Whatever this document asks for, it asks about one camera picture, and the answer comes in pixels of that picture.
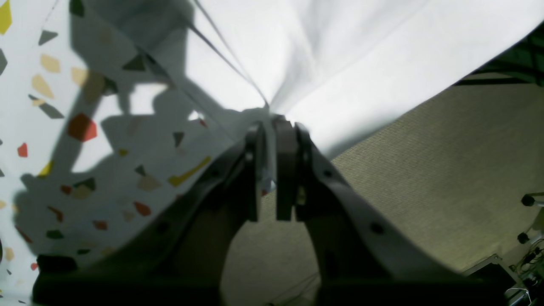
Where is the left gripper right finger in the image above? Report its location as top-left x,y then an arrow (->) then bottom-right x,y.
274,119 -> 508,306

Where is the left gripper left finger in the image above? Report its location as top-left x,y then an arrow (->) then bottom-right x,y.
32,123 -> 266,306

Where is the white T-shirt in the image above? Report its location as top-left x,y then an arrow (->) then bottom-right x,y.
70,0 -> 544,160

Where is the terrazzo patterned tablecloth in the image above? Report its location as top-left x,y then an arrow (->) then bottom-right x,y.
1,0 -> 265,306

